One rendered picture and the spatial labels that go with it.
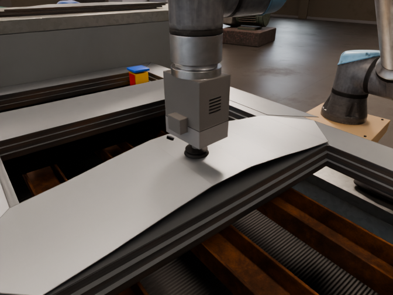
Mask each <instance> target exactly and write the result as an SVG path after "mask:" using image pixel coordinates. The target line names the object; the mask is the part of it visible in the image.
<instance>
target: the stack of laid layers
mask: <svg viewBox="0 0 393 295"><path fill-rule="evenodd" d="M128 84H130V80H129V73H123V74H117V75H114V76H107V77H101V78H95V79H91V80H85V81H79V82H74V83H68V84H62V85H56V86H52V87H46V88H40V89H36V90H30V91H24V92H17V93H14V94H8V95H2V96H0V111H1V110H5V109H11V108H16V107H22V106H25V105H30V104H36V103H40V102H45V101H50V100H56V99H59V98H65V97H70V96H73V95H79V94H85V93H88V92H93V91H99V90H104V89H108V88H113V87H118V86H122V85H128ZM165 114H166V108H165V100H161V101H157V102H152V103H149V104H146V105H141V106H138V107H134V108H129V109H125V110H122V111H118V112H113V113H111V114H106V115H102V116H98V117H94V118H90V119H86V120H83V121H78V122H74V123H71V124H67V125H63V126H58V127H55V128H51V129H46V130H43V131H40V132H35V133H31V134H28V135H23V136H19V137H16V138H12V139H8V140H3V141H0V181H1V184H2V187H3V190H4V193H5V195H6V199H7V201H8V204H9V206H10V208H11V207H13V206H14V205H16V204H19V201H18V199H17V196H16V194H15V192H14V189H13V187H12V184H11V182H10V179H9V177H8V175H7V172H6V170H5V168H4V165H3V161H6V160H9V159H13V158H16V157H19V156H23V155H27V154H29V153H33V152H37V151H40V150H44V149H48V148H52V147H54V146H58V145H62V144H65V143H68V142H72V141H75V140H79V139H82V138H86V137H89V136H92V135H96V134H99V133H103V132H107V131H111V130H113V129H117V128H121V127H124V126H127V125H131V124H135V123H138V122H141V121H145V120H148V119H152V118H155V117H158V116H162V115H165ZM260 115H266V114H264V113H261V112H258V111H256V110H253V109H251V108H248V107H245V106H243V105H240V104H238V103H235V102H233V101H230V100H229V121H233V120H238V119H244V118H250V117H254V116H260ZM326 166H327V167H329V168H331V169H333V170H335V171H338V172H340V173H342V174H344V175H346V176H349V177H351V178H353V179H355V180H357V181H359V182H361V183H364V184H366V185H368V186H370V187H372V188H374V189H376V190H379V191H381V192H383V193H385V194H388V195H390V196H392V197H393V171H390V170H388V169H385V168H383V167H381V166H378V165H376V164H373V163H370V162H368V161H366V160H363V159H361V158H359V157H356V156H353V155H351V154H348V153H346V152H344V151H341V150H339V149H336V148H334V147H331V146H329V145H328V143H327V142H326V143H324V144H321V145H318V146H315V147H312V148H310V149H307V150H303V151H300V152H296V153H293V154H290V155H286V156H283V157H279V158H277V159H274V160H270V161H268V162H265V163H262V164H258V165H256V166H253V167H251V168H249V169H247V170H245V171H243V172H241V173H239V174H237V175H235V176H233V177H231V178H229V179H227V180H225V181H223V182H221V183H219V184H217V185H215V186H213V187H211V188H210V189H208V190H206V191H205V192H203V193H202V194H200V195H199V196H197V197H195V198H194V199H193V200H191V201H189V202H188V203H186V204H185V205H183V206H182V207H180V208H179V209H177V210H175V211H174V212H172V213H171V214H169V215H168V216H166V217H165V218H163V219H162V220H160V221H159V222H157V223H156V224H154V225H153V226H151V227H150V228H148V229H147V230H145V231H144V232H142V233H141V234H139V235H138V236H136V237H134V238H133V239H131V240H130V241H129V242H127V243H125V244H124V245H122V246H121V247H120V248H118V249H117V250H115V251H113V252H112V253H110V254H109V255H107V256H106V257H104V258H102V259H101V260H99V261H97V262H96V263H94V264H93V265H91V266H90V267H88V268H86V269H85V270H83V271H82V272H80V273H79V274H77V275H75V276H74V277H72V278H71V279H69V280H68V281H66V282H64V283H63V284H61V285H59V286H58V287H56V288H55V289H53V290H52V291H50V292H48V293H47V294H45V295H118V294H119V293H121V292H123V291H124V290H126V289H127V288H129V287H130V286H132V285H134V284H135V283H137V282H139V281H141V280H142V279H144V278H145V277H147V276H148V275H150V274H152V273H153V272H155V271H157V270H158V269H160V268H161V267H163V266H165V265H166V264H168V263H170V262H171V261H173V260H174V259H176V258H178V257H179V256H181V255H183V254H184V253H186V252H188V251H189V250H191V249H192V248H194V247H196V246H197V245H199V244H200V243H202V242H203V241H205V240H207V239H209V238H210V237H212V236H214V235H215V234H217V233H218V232H220V231H221V230H223V229H225V228H226V227H228V226H229V225H232V224H233V223H234V222H236V221H238V220H239V219H241V218H243V217H244V216H246V215H247V214H249V213H251V212H252V211H254V210H256V209H257V208H259V207H261V206H262V205H264V204H265V203H267V202H269V201H270V200H272V199H273V198H275V197H277V196H278V195H280V194H282V193H283V192H285V191H287V190H288V189H290V188H291V187H293V186H295V185H296V184H298V183H300V182H301V181H303V180H305V179H306V178H308V177H309V176H311V175H313V174H314V173H316V172H317V171H319V170H320V169H322V168H324V167H326Z"/></svg>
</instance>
